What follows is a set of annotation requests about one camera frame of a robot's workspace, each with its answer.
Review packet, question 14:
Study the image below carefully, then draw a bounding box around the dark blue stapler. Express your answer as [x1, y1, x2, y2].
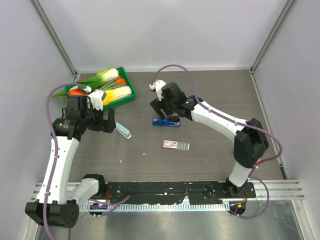
[152, 117, 181, 128]

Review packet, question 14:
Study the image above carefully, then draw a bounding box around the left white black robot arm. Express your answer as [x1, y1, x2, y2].
[25, 90, 116, 228]

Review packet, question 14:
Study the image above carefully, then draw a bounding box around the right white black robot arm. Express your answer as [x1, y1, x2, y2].
[149, 80, 269, 198]

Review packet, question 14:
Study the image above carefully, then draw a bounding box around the yellow white napa cabbage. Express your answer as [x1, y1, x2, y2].
[103, 86, 133, 106]

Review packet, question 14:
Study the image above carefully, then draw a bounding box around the green long beans bundle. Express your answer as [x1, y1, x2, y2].
[96, 81, 126, 91]

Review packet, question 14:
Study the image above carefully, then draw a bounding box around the green plastic tray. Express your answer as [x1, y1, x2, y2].
[79, 67, 137, 110]

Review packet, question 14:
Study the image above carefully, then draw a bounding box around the small orange carrot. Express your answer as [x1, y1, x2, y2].
[115, 77, 127, 85]

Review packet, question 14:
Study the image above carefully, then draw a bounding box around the large orange carrot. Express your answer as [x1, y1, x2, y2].
[68, 89, 87, 96]

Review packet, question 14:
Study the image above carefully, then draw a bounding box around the upper white bok choy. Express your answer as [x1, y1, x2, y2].
[78, 67, 120, 90]

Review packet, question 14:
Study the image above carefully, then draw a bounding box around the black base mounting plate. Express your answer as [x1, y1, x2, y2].
[104, 181, 256, 205]

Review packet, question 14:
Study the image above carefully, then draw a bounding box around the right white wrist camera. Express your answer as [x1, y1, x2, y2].
[149, 79, 167, 101]

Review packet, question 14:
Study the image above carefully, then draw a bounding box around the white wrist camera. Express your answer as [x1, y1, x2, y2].
[149, 79, 167, 101]
[88, 89, 107, 111]

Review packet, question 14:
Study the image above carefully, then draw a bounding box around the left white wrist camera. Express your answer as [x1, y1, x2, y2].
[88, 89, 107, 111]

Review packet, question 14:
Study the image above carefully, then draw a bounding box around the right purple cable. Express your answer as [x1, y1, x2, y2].
[151, 64, 285, 219]

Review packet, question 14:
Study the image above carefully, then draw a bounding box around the purple cable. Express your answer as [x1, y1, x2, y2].
[151, 64, 285, 219]
[42, 83, 131, 240]

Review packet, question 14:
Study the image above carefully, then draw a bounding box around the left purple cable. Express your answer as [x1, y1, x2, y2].
[42, 83, 131, 240]

